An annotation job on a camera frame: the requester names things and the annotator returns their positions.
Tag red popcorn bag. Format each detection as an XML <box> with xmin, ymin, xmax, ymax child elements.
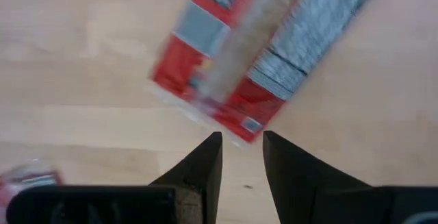
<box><xmin>149</xmin><ymin>0</ymin><xmax>389</xmax><ymax>146</ymax></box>
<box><xmin>0</xmin><ymin>160</ymin><xmax>64</xmax><ymax>214</ymax></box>

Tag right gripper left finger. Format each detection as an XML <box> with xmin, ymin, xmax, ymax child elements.
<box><xmin>6</xmin><ymin>131</ymin><xmax>224</xmax><ymax>224</ymax></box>

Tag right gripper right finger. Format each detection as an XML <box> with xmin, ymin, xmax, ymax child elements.
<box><xmin>262</xmin><ymin>130</ymin><xmax>438</xmax><ymax>224</ymax></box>

